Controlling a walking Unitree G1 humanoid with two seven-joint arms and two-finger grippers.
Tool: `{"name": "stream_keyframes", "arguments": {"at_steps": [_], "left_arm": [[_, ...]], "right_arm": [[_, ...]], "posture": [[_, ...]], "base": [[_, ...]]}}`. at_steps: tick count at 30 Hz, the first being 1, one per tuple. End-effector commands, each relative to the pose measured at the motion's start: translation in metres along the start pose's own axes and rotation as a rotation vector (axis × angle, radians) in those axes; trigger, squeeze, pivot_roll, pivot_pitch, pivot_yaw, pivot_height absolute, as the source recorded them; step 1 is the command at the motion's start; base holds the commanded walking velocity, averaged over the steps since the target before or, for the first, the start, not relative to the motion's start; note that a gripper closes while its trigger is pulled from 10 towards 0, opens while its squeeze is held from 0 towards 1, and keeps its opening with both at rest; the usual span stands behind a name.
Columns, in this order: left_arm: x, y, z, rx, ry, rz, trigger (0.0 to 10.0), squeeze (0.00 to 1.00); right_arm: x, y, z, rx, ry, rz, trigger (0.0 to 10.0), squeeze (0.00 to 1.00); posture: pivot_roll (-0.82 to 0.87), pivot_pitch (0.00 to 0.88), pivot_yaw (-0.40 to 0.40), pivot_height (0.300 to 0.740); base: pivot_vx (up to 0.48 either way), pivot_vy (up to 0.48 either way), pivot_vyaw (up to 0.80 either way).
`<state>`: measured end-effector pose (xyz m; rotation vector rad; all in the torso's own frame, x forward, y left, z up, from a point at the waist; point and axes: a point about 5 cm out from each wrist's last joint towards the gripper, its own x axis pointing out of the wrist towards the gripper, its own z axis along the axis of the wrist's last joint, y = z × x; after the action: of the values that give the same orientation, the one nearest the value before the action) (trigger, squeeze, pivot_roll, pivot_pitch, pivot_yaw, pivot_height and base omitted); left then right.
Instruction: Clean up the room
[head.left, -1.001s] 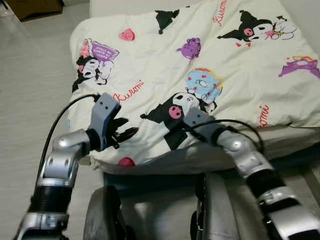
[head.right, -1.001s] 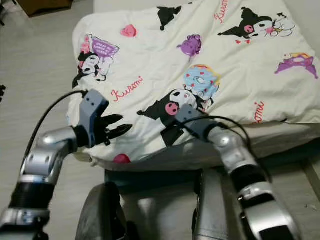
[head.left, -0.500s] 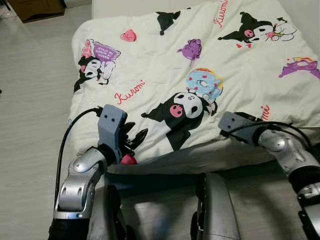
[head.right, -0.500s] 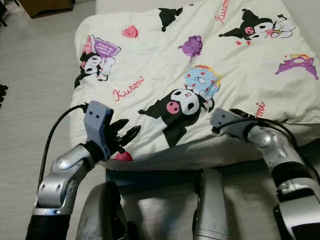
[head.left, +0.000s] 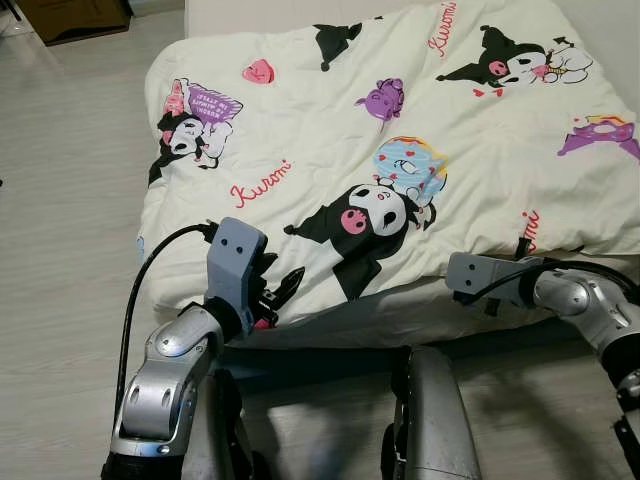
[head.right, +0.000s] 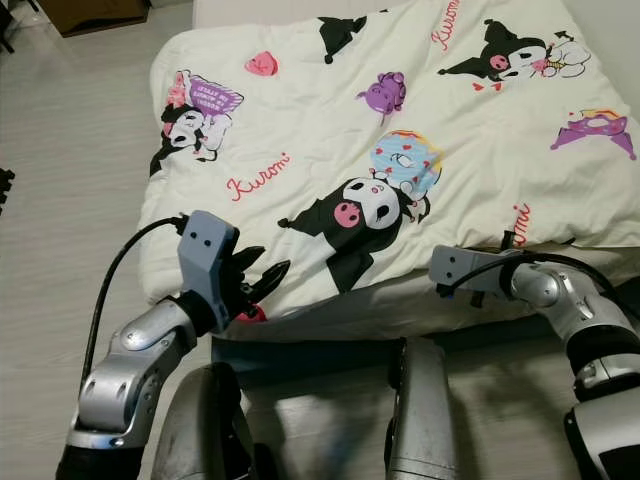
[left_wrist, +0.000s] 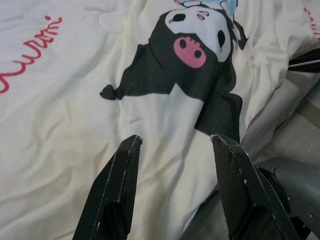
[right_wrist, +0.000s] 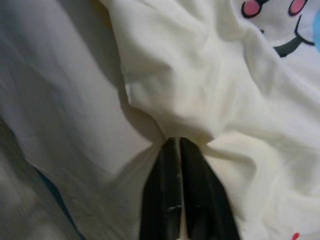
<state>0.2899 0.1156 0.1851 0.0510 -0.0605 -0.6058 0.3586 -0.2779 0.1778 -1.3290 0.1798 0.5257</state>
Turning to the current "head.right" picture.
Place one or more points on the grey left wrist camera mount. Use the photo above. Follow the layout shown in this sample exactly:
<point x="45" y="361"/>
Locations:
<point x="205" y="255"/>

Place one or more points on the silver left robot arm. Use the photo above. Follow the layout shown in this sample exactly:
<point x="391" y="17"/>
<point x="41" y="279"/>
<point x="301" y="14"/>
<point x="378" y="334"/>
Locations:
<point x="130" y="380"/>

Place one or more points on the brown wooden cabinet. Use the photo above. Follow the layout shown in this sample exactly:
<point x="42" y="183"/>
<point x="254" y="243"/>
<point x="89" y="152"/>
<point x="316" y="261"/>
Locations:
<point x="95" y="14"/>

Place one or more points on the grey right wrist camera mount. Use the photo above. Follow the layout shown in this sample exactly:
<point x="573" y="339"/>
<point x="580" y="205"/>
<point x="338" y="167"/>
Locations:
<point x="470" y="268"/>

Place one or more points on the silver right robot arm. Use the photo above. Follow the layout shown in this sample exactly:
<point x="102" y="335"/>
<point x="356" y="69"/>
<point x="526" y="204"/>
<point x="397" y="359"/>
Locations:
<point x="550" y="290"/>

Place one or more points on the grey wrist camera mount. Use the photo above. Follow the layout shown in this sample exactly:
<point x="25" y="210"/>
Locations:
<point x="205" y="255"/>
<point x="470" y="268"/>

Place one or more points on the cream cartoon print blanket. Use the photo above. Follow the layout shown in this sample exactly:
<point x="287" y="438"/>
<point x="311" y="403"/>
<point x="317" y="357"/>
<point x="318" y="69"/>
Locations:
<point x="450" y="100"/>

